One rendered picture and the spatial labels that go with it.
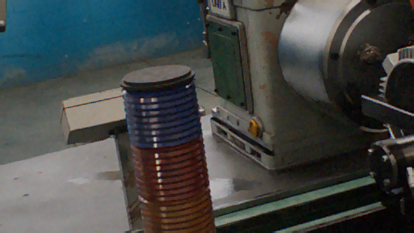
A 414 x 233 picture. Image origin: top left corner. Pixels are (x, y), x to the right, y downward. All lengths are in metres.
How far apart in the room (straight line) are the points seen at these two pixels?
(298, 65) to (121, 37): 5.38
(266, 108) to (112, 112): 0.43
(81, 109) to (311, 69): 0.40
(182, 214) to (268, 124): 0.89
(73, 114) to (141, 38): 5.60
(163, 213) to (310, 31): 0.75
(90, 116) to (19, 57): 5.37
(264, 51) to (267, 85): 0.07
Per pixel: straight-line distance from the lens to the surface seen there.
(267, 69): 1.47
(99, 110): 1.15
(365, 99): 1.17
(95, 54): 6.64
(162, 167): 0.61
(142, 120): 0.60
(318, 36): 1.29
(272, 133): 1.50
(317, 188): 1.14
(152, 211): 0.63
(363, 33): 1.29
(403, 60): 1.11
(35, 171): 1.77
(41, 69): 6.56
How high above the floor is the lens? 1.35
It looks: 16 degrees down
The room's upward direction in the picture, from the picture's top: 8 degrees counter-clockwise
